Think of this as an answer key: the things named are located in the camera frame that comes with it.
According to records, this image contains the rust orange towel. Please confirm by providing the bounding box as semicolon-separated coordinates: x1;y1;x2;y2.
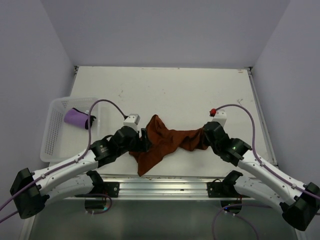
129;114;208;177

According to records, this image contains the purple grey microfiber towel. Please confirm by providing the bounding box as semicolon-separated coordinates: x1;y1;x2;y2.
63;108;96;130

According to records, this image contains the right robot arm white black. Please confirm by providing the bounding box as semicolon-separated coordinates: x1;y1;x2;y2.
203;121;320;231

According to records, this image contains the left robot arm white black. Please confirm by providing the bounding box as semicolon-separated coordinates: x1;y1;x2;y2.
10;126;151;219

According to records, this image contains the white perforated plastic basket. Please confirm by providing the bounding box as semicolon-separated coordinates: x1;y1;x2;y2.
39;96;98;163

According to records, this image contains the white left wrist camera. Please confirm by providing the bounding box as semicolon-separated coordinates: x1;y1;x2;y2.
123;113;141;132

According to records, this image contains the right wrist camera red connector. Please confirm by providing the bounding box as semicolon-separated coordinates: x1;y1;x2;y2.
209;108;227;127

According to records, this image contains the aluminium mounting rail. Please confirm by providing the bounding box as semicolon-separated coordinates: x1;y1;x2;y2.
31;174;293;201

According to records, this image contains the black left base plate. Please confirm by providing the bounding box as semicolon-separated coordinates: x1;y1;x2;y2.
74;181;120;198

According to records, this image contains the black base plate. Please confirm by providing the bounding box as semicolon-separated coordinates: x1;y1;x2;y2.
206;180;249;198
74;181;120;198

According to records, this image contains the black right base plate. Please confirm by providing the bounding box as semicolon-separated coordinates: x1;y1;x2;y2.
206;180;249;198

